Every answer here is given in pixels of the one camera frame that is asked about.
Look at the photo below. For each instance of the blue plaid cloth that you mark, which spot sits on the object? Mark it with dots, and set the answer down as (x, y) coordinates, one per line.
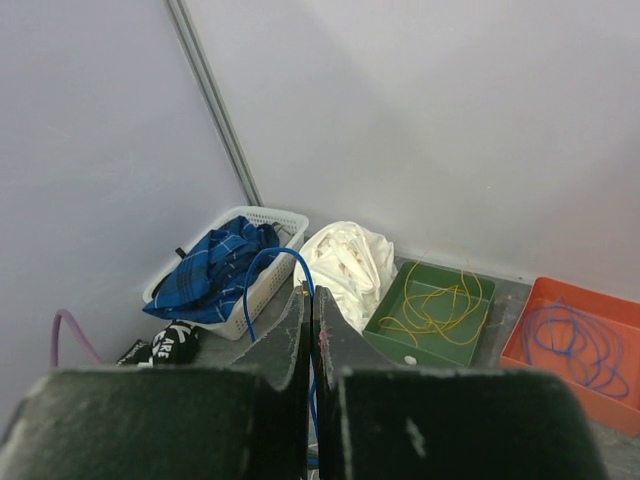
(206, 284)

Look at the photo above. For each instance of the black printed t-shirt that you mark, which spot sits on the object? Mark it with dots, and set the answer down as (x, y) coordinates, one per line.
(176, 344)

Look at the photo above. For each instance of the orange drawer box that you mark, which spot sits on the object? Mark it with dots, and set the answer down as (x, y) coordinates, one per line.
(588, 339)

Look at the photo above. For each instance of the cream white cloth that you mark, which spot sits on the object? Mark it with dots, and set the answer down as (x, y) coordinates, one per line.
(355, 264)

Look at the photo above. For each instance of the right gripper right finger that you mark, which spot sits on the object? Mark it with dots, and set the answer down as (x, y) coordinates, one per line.
(354, 386)

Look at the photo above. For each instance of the green drawer box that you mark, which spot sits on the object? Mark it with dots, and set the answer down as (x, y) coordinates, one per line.
(431, 316)

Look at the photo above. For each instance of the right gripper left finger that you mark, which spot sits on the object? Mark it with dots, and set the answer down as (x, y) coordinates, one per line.
(275, 443)

